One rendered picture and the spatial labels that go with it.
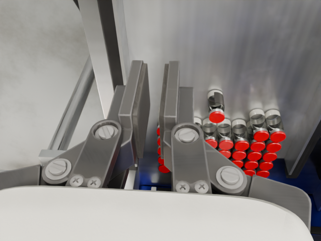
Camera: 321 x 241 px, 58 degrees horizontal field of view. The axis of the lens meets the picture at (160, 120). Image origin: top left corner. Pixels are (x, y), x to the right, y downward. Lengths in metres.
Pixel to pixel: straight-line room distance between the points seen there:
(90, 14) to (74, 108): 0.57
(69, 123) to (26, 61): 0.85
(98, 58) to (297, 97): 0.28
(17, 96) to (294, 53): 1.65
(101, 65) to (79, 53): 1.11
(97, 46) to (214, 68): 0.15
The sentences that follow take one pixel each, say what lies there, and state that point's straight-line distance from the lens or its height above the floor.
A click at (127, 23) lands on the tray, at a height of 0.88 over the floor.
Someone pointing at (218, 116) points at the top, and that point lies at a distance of 0.39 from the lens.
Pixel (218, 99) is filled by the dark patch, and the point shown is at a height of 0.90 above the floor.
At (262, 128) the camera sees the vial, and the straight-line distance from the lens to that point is 0.42.
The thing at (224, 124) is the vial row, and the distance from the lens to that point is 0.44.
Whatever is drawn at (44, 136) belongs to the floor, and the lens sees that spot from 2.07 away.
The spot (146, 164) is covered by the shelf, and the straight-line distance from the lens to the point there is 0.56.
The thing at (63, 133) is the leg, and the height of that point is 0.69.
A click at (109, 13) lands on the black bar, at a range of 0.34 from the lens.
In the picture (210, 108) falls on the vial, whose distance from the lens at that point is 0.39.
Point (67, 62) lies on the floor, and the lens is 1.58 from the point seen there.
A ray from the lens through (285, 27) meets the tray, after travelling 0.38.
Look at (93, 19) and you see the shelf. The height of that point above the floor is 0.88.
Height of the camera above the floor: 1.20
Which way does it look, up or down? 44 degrees down
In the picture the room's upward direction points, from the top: 174 degrees counter-clockwise
